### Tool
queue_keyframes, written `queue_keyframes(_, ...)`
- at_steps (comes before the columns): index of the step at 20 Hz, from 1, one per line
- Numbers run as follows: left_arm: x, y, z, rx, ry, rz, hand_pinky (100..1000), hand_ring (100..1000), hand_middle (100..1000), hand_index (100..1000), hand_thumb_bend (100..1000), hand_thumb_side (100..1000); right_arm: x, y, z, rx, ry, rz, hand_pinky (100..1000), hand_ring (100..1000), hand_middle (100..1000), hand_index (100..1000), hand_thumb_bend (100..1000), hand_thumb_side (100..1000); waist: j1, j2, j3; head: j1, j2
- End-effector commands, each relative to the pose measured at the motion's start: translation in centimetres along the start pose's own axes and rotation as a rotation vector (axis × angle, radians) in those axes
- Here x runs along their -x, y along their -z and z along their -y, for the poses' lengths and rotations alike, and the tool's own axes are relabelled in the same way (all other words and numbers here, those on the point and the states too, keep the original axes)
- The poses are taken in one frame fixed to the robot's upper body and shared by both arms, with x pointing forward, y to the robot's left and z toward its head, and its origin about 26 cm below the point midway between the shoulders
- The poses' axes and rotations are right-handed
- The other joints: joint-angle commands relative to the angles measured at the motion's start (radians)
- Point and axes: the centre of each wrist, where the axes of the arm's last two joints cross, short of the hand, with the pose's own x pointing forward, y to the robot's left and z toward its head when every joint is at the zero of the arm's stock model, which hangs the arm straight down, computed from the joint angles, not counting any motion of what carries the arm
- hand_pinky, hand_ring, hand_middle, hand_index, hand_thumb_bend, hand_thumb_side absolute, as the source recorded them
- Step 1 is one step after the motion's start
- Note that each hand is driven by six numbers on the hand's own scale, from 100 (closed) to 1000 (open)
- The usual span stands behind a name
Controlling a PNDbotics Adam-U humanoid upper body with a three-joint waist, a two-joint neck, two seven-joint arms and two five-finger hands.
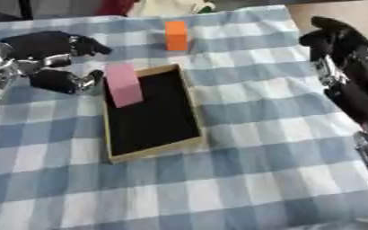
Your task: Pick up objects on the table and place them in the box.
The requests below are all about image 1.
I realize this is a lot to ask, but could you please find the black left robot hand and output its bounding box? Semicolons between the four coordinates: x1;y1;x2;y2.
0;30;114;96

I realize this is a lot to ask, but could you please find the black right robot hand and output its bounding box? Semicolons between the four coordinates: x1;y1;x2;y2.
297;15;368;124

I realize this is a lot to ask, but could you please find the pink rectangular block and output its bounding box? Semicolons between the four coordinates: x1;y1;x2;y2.
103;62;145;109

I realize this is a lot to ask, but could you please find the cardboard box with black inside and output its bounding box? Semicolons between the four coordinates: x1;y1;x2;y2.
101;63;211;165

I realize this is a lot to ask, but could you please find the red fabric object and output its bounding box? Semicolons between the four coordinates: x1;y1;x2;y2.
94;0;140;17

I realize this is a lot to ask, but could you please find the white and green object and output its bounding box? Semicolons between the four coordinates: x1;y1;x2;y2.
126;0;219;18

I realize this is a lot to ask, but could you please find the orange rectangular block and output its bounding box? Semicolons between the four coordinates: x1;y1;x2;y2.
163;20;190;52

